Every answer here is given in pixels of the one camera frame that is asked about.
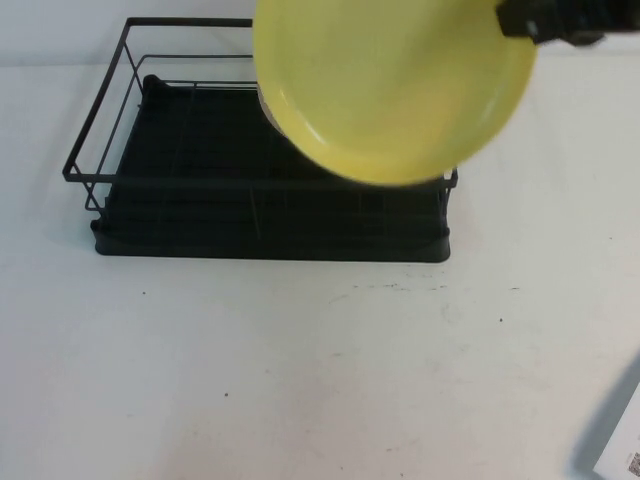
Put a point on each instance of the black plastic drip tray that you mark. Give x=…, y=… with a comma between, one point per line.
x=200, y=248

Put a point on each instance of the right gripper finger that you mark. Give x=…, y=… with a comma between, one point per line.
x=517, y=20

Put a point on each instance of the yellow plate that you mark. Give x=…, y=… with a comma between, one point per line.
x=400, y=90

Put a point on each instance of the pale grey plate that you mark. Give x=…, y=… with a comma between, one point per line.
x=267, y=112

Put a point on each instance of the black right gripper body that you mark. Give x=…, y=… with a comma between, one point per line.
x=570, y=20

